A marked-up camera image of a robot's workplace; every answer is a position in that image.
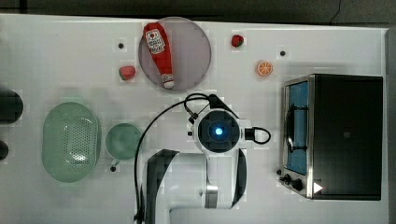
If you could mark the green oval colander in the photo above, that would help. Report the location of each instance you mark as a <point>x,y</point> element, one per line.
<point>70,148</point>

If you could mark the grey round plate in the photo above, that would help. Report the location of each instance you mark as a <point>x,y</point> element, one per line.
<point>190,51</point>

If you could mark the large black pan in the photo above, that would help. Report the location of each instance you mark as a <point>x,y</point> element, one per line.
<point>11,106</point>

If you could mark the red plush ketchup bottle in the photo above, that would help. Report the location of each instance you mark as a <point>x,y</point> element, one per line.
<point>159,48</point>

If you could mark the orange slice toy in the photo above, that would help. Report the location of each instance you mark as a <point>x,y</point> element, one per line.
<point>264,68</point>

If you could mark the small red strawberry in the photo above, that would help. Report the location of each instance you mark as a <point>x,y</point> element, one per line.
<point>237,41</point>

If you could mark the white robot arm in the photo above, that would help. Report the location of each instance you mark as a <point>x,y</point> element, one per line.
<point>213,178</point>

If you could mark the silver toaster oven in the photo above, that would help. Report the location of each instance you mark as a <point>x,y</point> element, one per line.
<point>332,137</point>

